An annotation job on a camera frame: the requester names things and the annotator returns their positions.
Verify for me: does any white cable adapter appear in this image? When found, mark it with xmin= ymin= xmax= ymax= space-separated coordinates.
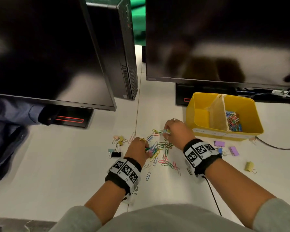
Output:
xmin=272 ymin=90 xmax=290 ymax=99

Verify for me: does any thin black camera cable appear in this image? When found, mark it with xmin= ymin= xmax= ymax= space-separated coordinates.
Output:
xmin=202 ymin=175 xmax=223 ymax=217

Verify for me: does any black wristband with markers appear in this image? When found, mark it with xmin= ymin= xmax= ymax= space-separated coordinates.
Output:
xmin=183 ymin=139 xmax=223 ymax=177
xmin=105 ymin=157 xmax=142 ymax=196

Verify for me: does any person's gray sweatshirt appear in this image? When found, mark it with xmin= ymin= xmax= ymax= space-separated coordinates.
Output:
xmin=48 ymin=198 xmax=290 ymax=232

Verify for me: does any person's left hand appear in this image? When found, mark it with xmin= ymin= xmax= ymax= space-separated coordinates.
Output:
xmin=124 ymin=137 xmax=150 ymax=168

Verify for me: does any large black binder clip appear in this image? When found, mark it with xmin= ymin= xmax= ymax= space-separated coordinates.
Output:
xmin=111 ymin=143 xmax=122 ymax=158

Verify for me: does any heap of sorted paper clips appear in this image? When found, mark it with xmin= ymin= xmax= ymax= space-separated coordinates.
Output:
xmin=225 ymin=110 xmax=243 ymax=132

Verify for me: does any black computer monitor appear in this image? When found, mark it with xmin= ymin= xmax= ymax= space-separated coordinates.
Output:
xmin=145 ymin=0 xmax=290 ymax=89
xmin=0 ymin=0 xmax=117 ymax=112

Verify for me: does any pile of colorful clips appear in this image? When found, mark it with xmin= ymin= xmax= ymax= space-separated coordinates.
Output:
xmin=128 ymin=129 xmax=182 ymax=181

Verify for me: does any person's right hand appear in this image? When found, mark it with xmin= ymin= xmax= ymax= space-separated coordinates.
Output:
xmin=163 ymin=119 xmax=196 ymax=151

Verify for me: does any yellow divided plastic bin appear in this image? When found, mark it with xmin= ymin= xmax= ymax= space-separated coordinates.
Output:
xmin=185 ymin=92 xmax=264 ymax=142

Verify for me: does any black desktop computer tower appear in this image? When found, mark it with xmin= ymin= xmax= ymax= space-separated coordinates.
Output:
xmin=84 ymin=0 xmax=139 ymax=101

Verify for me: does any person's right forearm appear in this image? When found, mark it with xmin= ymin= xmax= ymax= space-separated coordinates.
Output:
xmin=205 ymin=159 xmax=276 ymax=229

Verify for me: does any black monitor stand base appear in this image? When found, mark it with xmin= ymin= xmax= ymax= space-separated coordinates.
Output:
xmin=38 ymin=106 xmax=94 ymax=128

